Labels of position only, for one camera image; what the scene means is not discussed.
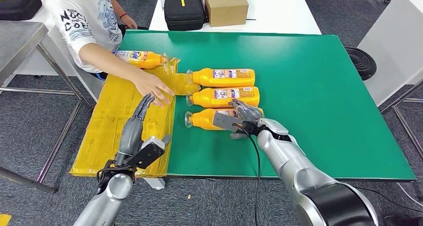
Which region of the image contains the person's left hand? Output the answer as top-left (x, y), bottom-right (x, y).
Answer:
top-left (120, 14), bottom-right (139, 30)

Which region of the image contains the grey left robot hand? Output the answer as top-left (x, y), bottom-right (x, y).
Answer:
top-left (114, 93), bottom-right (173, 167)

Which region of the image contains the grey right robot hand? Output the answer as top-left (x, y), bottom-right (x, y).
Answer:
top-left (228, 99), bottom-right (265, 141)

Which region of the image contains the person's right hand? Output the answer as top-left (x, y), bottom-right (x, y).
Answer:
top-left (134, 71), bottom-right (176, 108)

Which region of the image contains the orange detergent bottle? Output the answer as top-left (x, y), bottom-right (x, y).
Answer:
top-left (186, 68), bottom-right (256, 88)
top-left (186, 86), bottom-right (261, 108)
top-left (112, 50), bottom-right (169, 70)
top-left (184, 108), bottom-right (265, 131)

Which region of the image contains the yellow plastic sheet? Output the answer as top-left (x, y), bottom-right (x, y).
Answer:
top-left (69, 56), bottom-right (201, 179)

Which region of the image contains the green table board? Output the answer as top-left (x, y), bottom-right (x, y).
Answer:
top-left (110, 30), bottom-right (417, 182)

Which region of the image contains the white table foot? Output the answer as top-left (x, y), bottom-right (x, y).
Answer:
top-left (144, 177), bottom-right (166, 191)

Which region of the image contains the black carrying case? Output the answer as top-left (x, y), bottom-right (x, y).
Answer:
top-left (0, 0), bottom-right (43, 21)
top-left (164, 0), bottom-right (208, 31)

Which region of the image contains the white bench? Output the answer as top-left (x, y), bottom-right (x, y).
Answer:
top-left (47, 22), bottom-right (108, 103)

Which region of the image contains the brown cardboard box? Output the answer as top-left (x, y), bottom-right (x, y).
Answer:
top-left (204, 0), bottom-right (249, 28)

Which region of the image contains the white table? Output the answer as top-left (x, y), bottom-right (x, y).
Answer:
top-left (357, 0), bottom-right (423, 161)
top-left (149, 0), bottom-right (322, 35)

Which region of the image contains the steel table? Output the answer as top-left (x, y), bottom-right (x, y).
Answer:
top-left (0, 21), bottom-right (95, 196)

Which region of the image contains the black floor object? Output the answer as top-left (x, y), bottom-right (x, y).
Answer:
top-left (383, 215), bottom-right (423, 226)

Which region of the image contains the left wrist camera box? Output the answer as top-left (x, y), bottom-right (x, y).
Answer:
top-left (125, 137), bottom-right (166, 170)

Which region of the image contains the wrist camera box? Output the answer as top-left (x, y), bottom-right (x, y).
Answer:
top-left (125, 137), bottom-right (166, 170)
top-left (212, 112), bottom-right (247, 133)

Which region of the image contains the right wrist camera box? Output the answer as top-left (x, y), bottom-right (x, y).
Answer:
top-left (212, 112), bottom-right (247, 133)

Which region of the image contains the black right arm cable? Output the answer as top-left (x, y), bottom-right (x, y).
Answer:
top-left (231, 122), bottom-right (262, 226)

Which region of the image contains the black floor cable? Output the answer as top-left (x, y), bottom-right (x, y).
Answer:
top-left (357, 185), bottom-right (423, 216)

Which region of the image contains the white floor cable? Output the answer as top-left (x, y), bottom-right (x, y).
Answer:
top-left (396, 183), bottom-right (423, 209)

